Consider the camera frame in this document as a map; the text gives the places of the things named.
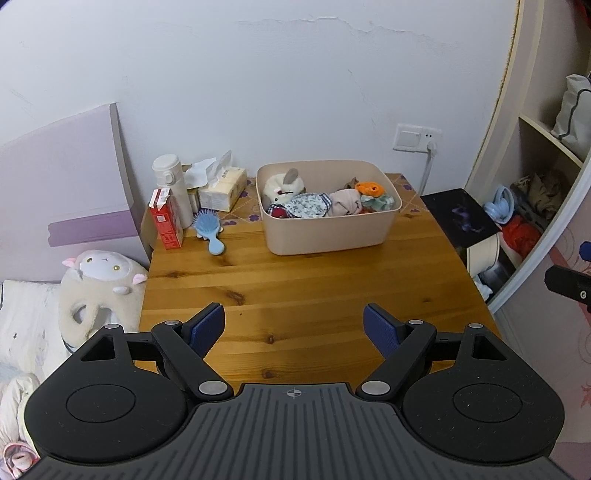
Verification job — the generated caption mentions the red carton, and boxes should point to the red carton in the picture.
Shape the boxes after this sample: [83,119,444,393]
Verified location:
[148,187,184,251]

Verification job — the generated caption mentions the white wall socket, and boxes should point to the white wall socket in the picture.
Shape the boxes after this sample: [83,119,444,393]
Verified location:
[393,123,443,154]

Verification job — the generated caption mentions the white power cable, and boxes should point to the white power cable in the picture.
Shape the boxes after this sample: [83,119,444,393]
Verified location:
[418,154,435,195]

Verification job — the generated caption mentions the cream soft tissue pack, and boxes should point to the cream soft tissue pack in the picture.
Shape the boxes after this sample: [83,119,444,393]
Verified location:
[198,150,247,212]

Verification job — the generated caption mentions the white plush sheep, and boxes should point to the white plush sheep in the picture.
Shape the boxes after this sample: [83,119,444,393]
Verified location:
[58,249,148,357]

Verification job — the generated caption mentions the white thermos bottle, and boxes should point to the white thermos bottle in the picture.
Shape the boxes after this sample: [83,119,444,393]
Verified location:
[152,154,194,229]

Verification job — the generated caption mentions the blue floral cloth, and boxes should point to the blue floral cloth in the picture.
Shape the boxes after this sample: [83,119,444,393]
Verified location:
[284,191,333,219]

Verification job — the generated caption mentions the white grey plush rabbit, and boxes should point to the white grey plush rabbit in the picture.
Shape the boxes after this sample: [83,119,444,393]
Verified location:
[262,168,308,206]

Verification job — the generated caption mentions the cream shelf unit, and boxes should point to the cream shelf unit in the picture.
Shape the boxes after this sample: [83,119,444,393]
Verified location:
[464,0,591,319]

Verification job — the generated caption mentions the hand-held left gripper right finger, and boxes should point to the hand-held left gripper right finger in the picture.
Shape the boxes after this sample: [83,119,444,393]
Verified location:
[355,303,509,398]

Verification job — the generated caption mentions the white grey cushion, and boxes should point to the white grey cushion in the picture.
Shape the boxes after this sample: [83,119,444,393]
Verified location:
[551,74,591,160]

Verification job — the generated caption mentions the wooden desktop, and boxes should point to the wooden desktop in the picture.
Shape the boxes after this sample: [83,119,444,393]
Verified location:
[139,173,502,402]

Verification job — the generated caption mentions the red cloth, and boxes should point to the red cloth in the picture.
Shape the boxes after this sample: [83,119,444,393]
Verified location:
[502,216,542,260]

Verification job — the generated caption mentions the cream blanket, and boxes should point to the cream blanket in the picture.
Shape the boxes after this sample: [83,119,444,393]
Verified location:
[0,371,44,480]

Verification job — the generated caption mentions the light blue hairbrush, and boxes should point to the light blue hairbrush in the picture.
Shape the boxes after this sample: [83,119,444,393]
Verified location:
[193,209,226,256]

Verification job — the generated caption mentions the cream round container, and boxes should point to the cream round container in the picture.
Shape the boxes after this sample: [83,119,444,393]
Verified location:
[465,232,503,280]

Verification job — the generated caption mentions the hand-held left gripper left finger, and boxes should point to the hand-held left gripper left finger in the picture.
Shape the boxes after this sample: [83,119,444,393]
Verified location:
[69,303,234,400]

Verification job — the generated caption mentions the light blue earmuffs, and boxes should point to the light blue earmuffs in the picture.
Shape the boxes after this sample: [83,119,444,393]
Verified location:
[483,185,514,224]

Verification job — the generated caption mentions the beige cloth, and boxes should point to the beige cloth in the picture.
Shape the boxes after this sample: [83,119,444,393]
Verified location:
[328,188,365,217]

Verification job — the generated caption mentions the beige plastic basket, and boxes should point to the beige plastic basket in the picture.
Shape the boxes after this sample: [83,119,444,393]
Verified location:
[256,159,402,257]

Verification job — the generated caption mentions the white pillow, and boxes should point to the white pillow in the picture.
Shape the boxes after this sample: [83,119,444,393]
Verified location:
[0,279,72,370]

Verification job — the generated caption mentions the olive cloth bundle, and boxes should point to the olive cloth bundle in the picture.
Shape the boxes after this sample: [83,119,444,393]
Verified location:
[510,172,564,220]

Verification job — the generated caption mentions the gold tissue pack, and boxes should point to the gold tissue pack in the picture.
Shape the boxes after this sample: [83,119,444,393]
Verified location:
[182,159,218,210]

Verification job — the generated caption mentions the green plaid scrunchie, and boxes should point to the green plaid scrunchie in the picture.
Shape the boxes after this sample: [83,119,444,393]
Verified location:
[360,194,395,212]

